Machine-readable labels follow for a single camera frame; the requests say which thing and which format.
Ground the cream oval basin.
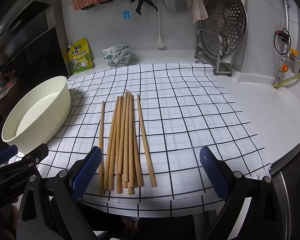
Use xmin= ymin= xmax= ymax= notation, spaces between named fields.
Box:
xmin=1 ymin=76 xmax=71 ymax=154

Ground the black white grid mat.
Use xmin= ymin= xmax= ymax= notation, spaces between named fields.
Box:
xmin=8 ymin=63 xmax=272 ymax=218

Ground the black range hood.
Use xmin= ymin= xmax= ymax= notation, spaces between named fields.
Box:
xmin=0 ymin=0 xmax=71 ymax=82

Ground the yellow seasoning pouch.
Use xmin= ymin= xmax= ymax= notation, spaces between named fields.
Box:
xmin=68 ymin=38 xmax=93 ymax=74

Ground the steel dish rack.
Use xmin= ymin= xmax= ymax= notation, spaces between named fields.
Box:
xmin=195 ymin=28 xmax=232 ymax=76

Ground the bottom porcelain bowl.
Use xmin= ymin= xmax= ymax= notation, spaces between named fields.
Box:
xmin=105 ymin=55 xmax=130 ymax=67

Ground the porcelain bowl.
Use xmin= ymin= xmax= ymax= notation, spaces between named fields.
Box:
xmin=102 ymin=42 xmax=129 ymax=56
xmin=103 ymin=50 xmax=130 ymax=60
xmin=105 ymin=55 xmax=130 ymax=67

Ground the middle porcelain bowl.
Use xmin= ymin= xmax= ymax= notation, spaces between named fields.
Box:
xmin=103 ymin=50 xmax=130 ymax=60

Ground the top porcelain bowl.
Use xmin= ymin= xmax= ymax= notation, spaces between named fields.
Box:
xmin=102 ymin=42 xmax=129 ymax=56

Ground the round steel steamer tray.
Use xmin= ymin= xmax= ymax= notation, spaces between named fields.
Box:
xmin=200 ymin=0 xmax=247 ymax=57

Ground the pink hanging towel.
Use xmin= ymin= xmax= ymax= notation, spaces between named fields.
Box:
xmin=189 ymin=0 xmax=209 ymax=24

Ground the blue silicone brush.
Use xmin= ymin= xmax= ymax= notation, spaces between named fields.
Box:
xmin=122 ymin=10 xmax=130 ymax=20

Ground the gas valve with hose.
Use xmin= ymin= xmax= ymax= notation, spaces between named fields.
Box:
xmin=273 ymin=0 xmax=300 ymax=89

